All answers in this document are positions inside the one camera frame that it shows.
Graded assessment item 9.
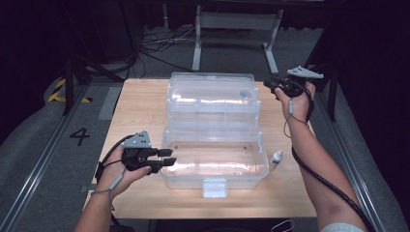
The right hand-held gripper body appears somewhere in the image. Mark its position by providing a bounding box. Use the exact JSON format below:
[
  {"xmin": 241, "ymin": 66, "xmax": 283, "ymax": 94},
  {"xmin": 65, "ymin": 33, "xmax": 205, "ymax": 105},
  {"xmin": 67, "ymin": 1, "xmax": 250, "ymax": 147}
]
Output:
[{"xmin": 278, "ymin": 66, "xmax": 324, "ymax": 98}]

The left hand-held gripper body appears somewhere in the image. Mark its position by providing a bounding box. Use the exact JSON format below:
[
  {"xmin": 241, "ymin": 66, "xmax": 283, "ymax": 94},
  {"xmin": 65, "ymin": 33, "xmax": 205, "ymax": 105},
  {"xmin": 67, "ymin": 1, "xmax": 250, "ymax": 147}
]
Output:
[{"xmin": 120, "ymin": 130, "xmax": 153, "ymax": 172}]

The clear plastic storage box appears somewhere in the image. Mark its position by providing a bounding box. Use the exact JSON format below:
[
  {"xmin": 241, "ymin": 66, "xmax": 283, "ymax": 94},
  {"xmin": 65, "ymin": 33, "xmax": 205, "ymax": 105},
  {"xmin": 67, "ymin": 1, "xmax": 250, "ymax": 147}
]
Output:
[{"xmin": 160, "ymin": 71, "xmax": 270, "ymax": 199}]

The person's right hand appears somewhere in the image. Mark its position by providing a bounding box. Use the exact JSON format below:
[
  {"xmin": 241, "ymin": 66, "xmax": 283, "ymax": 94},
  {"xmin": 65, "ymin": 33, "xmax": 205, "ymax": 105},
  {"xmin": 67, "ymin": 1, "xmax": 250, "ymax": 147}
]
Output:
[{"xmin": 274, "ymin": 81, "xmax": 316, "ymax": 124}]

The person's left hand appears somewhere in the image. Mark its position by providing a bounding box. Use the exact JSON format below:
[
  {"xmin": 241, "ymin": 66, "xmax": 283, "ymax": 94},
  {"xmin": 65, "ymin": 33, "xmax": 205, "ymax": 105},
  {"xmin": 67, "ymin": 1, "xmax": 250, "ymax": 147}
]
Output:
[{"xmin": 95, "ymin": 149, "xmax": 152, "ymax": 198}]

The black tripod stand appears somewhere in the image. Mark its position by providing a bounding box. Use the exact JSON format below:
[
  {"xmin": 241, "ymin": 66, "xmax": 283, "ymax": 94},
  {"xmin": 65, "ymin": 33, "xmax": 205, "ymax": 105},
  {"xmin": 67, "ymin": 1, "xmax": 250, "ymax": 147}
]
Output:
[
  {"xmin": 62, "ymin": 54, "xmax": 125, "ymax": 116},
  {"xmin": 303, "ymin": 61, "xmax": 339, "ymax": 122}
]

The small white dropper bottle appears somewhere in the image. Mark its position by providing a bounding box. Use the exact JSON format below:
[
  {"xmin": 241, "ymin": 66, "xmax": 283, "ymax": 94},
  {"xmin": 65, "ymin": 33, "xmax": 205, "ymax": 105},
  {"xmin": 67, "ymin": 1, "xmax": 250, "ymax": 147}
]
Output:
[{"xmin": 269, "ymin": 149, "xmax": 284, "ymax": 168}]

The yellow black hazard tape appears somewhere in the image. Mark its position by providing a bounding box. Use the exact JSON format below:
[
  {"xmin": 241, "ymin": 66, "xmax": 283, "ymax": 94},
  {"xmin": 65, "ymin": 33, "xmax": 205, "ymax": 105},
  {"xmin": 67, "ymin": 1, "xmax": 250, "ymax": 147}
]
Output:
[{"xmin": 47, "ymin": 77, "xmax": 93, "ymax": 104}]

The person's white sleeve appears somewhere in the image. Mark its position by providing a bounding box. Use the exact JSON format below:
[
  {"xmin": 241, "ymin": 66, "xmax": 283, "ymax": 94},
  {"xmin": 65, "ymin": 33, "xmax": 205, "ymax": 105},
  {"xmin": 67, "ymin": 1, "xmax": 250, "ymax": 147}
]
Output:
[{"xmin": 320, "ymin": 221, "xmax": 366, "ymax": 232}]

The thin grey cable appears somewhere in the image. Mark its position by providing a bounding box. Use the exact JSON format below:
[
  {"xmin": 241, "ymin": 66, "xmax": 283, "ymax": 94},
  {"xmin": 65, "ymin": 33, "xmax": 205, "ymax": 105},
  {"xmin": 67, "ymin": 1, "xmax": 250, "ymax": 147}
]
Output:
[
  {"xmin": 283, "ymin": 98, "xmax": 310, "ymax": 139},
  {"xmin": 90, "ymin": 173, "xmax": 125, "ymax": 212}
]

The grey metal desk frame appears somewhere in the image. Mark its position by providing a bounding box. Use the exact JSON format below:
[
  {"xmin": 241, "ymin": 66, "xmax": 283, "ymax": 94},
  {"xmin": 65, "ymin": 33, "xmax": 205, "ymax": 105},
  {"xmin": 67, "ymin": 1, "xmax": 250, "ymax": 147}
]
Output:
[{"xmin": 191, "ymin": 4, "xmax": 284, "ymax": 75}]

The bundle of floor cables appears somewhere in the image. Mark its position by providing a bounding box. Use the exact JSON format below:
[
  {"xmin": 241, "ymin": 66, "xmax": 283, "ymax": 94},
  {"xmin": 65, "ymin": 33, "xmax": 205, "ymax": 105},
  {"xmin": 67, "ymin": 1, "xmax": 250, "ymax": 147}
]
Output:
[{"xmin": 138, "ymin": 27, "xmax": 207, "ymax": 73}]

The thin white cable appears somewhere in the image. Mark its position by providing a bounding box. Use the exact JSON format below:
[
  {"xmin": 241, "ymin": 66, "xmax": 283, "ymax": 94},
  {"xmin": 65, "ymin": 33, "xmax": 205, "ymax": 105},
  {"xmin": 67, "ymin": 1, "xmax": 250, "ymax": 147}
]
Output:
[{"xmin": 270, "ymin": 218, "xmax": 296, "ymax": 232}]

